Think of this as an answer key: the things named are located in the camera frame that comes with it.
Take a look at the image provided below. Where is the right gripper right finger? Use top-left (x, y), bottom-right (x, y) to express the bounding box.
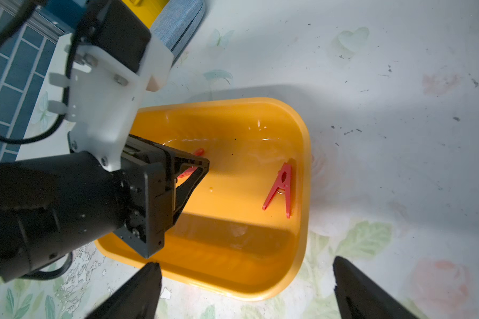
top-left (333, 256), bottom-right (416, 319)

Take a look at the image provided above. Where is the grey glasses case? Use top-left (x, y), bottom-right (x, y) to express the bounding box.
top-left (150, 0), bottom-right (206, 62)

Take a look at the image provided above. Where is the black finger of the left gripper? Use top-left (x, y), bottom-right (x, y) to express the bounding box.
top-left (165, 146), bottom-right (210, 227)

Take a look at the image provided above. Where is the red clothespin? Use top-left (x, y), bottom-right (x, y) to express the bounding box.
top-left (262, 163), bottom-right (292, 219)
top-left (175, 148), bottom-right (206, 180)

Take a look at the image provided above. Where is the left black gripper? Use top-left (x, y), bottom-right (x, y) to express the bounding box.
top-left (0, 136), bottom-right (176, 282)

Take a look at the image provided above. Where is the yellow storage box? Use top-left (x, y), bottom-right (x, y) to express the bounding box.
top-left (94, 97), bottom-right (313, 302)

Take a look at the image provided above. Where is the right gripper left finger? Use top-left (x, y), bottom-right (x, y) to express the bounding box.
top-left (86, 263), bottom-right (162, 319)

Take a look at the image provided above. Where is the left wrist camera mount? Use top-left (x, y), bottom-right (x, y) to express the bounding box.
top-left (48, 36), bottom-right (174, 172)

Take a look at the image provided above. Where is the yellow pen cup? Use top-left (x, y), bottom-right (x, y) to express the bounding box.
top-left (122, 0), bottom-right (169, 28)

